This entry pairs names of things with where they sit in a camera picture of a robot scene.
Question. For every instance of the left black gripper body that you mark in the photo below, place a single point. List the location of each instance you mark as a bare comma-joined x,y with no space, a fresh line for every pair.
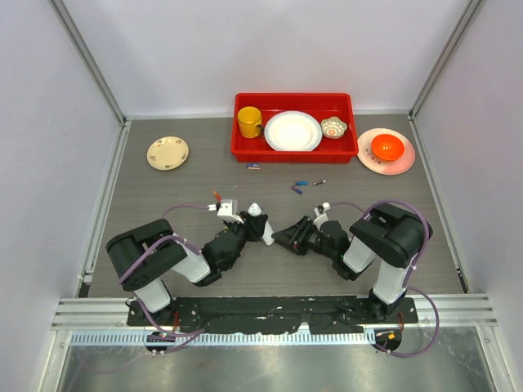
239,229

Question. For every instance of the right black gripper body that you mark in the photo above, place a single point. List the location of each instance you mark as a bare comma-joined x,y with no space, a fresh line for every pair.
307,238

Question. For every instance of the white remote control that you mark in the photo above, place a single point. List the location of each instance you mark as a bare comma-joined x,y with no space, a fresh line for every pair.
255,209

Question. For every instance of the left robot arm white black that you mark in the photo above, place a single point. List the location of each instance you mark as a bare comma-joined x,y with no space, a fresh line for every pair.
141,256

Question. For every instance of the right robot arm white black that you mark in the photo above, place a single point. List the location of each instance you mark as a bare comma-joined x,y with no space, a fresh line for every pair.
392,232

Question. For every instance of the purple battery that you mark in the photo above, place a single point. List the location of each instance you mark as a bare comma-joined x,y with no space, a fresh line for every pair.
297,190

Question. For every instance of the blue brown battery near tray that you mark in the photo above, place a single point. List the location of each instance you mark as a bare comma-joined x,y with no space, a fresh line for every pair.
253,166

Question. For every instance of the white plate in tray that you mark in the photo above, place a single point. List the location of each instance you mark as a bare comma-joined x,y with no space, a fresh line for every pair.
293,131

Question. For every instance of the cream floral plate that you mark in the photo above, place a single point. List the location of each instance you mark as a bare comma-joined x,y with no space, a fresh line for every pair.
167,153

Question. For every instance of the yellow mug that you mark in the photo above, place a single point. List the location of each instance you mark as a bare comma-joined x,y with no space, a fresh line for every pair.
249,119

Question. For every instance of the small patterned bowl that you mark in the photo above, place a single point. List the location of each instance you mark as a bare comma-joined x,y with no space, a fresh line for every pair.
333,127

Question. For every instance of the pink plate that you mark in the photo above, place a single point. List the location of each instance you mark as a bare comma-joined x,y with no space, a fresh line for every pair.
387,168

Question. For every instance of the orange bowl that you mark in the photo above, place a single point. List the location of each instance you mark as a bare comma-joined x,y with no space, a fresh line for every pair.
387,147

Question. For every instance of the red plastic tray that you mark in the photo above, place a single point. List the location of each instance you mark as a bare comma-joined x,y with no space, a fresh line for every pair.
320,105

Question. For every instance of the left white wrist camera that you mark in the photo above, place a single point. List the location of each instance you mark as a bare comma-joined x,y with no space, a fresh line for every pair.
226,210

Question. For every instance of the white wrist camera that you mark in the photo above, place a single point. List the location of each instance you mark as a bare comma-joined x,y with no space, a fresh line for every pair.
226,210
321,213

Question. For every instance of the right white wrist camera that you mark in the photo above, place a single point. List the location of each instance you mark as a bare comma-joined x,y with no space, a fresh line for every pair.
321,213

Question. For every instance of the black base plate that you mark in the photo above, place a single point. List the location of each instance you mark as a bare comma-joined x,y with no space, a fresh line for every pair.
276,315

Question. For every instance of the slotted cable duct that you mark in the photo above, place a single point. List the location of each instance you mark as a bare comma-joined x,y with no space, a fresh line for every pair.
302,337

